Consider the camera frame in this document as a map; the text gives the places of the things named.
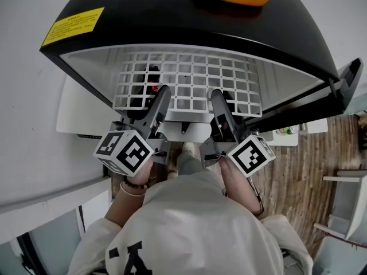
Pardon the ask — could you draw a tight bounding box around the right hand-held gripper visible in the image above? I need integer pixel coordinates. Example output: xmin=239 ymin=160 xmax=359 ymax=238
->
xmin=200 ymin=89 xmax=276 ymax=178

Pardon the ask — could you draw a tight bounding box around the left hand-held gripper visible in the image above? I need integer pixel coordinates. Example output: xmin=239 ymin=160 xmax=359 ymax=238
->
xmin=93 ymin=84 xmax=172 ymax=177

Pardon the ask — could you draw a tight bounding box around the white wire fridge shelf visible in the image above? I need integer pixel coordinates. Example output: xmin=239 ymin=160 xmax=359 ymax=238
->
xmin=112 ymin=52 xmax=263 ymax=119

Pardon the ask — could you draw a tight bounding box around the black mini fridge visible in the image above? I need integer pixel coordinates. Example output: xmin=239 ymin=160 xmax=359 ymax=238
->
xmin=39 ymin=0 xmax=364 ymax=133

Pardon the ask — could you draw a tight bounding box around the person's right forearm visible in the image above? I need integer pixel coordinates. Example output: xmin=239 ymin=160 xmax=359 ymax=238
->
xmin=219 ymin=158 xmax=263 ymax=216

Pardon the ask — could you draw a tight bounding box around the person's left forearm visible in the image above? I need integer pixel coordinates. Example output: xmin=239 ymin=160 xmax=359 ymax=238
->
xmin=104 ymin=159 xmax=154 ymax=227

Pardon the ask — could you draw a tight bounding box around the person's light shoe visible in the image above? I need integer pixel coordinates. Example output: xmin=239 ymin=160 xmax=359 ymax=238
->
xmin=182 ymin=142 xmax=198 ymax=156

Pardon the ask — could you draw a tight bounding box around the green soda can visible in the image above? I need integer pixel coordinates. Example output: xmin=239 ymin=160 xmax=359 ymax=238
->
xmin=275 ymin=125 xmax=300 ymax=136

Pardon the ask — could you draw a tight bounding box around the person's grey trouser leg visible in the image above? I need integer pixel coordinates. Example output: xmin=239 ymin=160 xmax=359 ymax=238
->
xmin=175 ymin=150 xmax=201 ymax=176

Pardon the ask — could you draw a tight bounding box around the white desk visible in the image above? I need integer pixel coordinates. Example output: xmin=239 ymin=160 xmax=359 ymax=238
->
xmin=56 ymin=74 xmax=329 ymax=147

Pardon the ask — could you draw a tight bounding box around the gold bangle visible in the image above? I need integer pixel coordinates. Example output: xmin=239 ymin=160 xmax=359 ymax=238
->
xmin=119 ymin=181 xmax=147 ymax=198

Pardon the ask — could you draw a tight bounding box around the black wrist band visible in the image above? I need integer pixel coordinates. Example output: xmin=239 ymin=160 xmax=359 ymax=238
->
xmin=249 ymin=176 xmax=264 ymax=216

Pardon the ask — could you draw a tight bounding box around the white chair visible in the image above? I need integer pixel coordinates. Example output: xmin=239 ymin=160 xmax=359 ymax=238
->
xmin=306 ymin=118 xmax=329 ymax=134

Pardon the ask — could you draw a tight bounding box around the yellow warning sticker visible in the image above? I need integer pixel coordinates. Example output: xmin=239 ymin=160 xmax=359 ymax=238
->
xmin=41 ymin=6 xmax=106 ymax=48

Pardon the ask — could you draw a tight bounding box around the person's white printed shirt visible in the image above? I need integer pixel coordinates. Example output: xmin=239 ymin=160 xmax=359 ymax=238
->
xmin=67 ymin=169 xmax=315 ymax=275

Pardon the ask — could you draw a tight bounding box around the white side table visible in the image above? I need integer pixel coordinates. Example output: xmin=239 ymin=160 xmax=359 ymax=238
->
xmin=312 ymin=169 xmax=367 ymax=242

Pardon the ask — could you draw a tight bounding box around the black framed glass door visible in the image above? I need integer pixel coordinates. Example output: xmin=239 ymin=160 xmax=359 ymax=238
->
xmin=0 ymin=207 xmax=87 ymax=275

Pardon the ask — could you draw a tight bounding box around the dark bead bracelet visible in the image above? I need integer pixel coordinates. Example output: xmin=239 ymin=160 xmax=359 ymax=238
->
xmin=123 ymin=176 xmax=150 ymax=191

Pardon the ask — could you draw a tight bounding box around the red cable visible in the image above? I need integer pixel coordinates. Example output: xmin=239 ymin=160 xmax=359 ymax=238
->
xmin=325 ymin=230 xmax=367 ymax=250

